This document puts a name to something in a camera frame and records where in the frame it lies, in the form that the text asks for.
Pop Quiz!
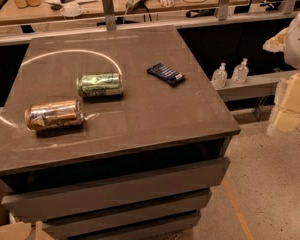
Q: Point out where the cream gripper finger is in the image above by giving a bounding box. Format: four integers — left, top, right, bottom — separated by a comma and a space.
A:
267, 72, 300, 136
263, 28, 287, 53

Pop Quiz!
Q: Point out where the orange soda can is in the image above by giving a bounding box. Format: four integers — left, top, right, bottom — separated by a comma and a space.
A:
25, 99, 84, 131

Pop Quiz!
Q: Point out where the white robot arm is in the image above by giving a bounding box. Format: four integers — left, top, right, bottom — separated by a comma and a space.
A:
263, 12, 300, 136

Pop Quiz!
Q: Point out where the green soda can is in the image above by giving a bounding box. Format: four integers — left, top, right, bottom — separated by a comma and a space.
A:
76, 73, 123, 98

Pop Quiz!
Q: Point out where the left clear sanitizer bottle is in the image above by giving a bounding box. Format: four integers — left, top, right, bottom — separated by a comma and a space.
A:
211, 63, 227, 89

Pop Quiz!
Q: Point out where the dark blue snack packet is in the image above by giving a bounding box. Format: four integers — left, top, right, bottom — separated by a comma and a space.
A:
147, 63, 185, 86

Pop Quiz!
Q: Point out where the grey drawer cabinet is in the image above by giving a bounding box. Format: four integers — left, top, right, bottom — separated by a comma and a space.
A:
0, 26, 239, 240

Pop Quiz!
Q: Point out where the white bowl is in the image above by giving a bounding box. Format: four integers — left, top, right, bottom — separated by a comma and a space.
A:
60, 3, 83, 18

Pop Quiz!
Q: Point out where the cardboard box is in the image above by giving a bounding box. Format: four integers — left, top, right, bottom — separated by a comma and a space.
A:
0, 222, 55, 240

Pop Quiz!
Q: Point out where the right metal post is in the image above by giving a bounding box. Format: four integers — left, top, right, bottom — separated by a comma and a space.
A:
217, 0, 230, 21

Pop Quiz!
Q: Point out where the metal post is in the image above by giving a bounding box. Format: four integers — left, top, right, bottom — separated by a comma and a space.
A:
102, 0, 116, 31
217, 0, 230, 21

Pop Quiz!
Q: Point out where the left metal post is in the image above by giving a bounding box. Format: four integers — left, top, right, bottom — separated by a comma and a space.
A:
102, 0, 116, 31

